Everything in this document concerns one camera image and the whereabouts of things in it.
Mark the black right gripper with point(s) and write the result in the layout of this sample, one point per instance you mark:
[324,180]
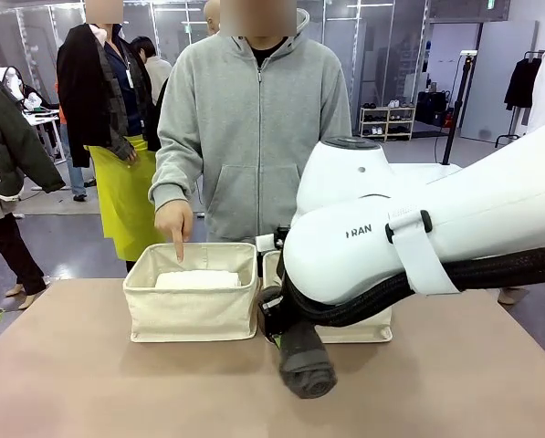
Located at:
[274,315]

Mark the dark grey towel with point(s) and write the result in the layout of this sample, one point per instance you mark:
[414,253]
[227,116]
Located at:
[306,365]

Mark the white towel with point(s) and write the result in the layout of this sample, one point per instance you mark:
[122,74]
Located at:
[199,279]

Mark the person's right forearm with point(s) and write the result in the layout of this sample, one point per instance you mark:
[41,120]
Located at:
[176,178]

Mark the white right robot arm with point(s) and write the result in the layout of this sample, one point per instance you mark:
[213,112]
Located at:
[482,219]

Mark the person's right hand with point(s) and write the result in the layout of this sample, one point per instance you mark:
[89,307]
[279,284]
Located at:
[174,226]

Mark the cream fabric basket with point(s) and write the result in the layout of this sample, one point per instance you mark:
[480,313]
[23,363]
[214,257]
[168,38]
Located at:
[194,315]
[368,330]

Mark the person in dark green jacket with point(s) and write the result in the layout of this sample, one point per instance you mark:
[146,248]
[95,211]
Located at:
[7,159]

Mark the person in grey hoodie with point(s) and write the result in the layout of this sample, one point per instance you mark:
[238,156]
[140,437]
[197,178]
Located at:
[254,137]

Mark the white table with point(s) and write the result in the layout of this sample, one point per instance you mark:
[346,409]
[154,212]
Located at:
[418,172]

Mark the wooden shoe rack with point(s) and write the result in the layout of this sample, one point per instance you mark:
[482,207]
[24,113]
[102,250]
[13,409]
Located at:
[386,123]

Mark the person in black jacket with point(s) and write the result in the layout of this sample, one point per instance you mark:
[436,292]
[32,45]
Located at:
[98,91]

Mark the black suitcase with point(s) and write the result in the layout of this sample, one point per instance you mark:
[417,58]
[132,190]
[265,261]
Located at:
[432,107]

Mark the person in beige jacket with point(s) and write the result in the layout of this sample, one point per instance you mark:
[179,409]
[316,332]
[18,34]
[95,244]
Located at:
[155,73]

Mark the black tripod stand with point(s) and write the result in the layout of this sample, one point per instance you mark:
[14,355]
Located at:
[457,105]

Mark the black clothes rack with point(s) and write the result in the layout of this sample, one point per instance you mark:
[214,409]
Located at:
[509,134]

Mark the bald person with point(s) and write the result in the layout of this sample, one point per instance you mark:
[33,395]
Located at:
[212,16]

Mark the black hanging garment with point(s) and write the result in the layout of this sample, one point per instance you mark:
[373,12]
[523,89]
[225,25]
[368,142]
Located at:
[520,84]

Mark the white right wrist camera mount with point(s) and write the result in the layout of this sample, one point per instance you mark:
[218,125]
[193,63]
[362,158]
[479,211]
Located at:
[267,242]

